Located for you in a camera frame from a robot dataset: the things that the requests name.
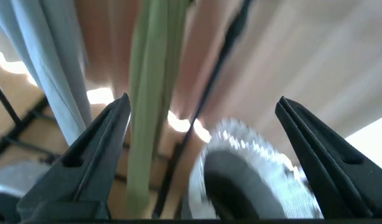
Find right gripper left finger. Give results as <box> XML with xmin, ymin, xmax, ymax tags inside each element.
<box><xmin>16</xmin><ymin>92</ymin><xmax>132</xmax><ymax>220</ymax></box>

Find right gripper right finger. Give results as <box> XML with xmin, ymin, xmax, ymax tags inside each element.
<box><xmin>274</xmin><ymin>95</ymin><xmax>382</xmax><ymax>219</ymax></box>

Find pale grey shorts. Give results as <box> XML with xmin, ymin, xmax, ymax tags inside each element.
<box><xmin>0</xmin><ymin>0</ymin><xmax>94</xmax><ymax>146</ymax></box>

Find green garment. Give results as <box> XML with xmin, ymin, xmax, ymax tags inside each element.
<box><xmin>124</xmin><ymin>0</ymin><xmax>192</xmax><ymax>218</ymax></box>

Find white laundry basket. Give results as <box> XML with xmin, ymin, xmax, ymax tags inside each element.
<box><xmin>181</xmin><ymin>117</ymin><xmax>324</xmax><ymax>220</ymax></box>

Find black clothes rack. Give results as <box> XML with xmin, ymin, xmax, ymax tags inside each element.
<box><xmin>0</xmin><ymin>0</ymin><xmax>254</xmax><ymax>218</ymax></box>

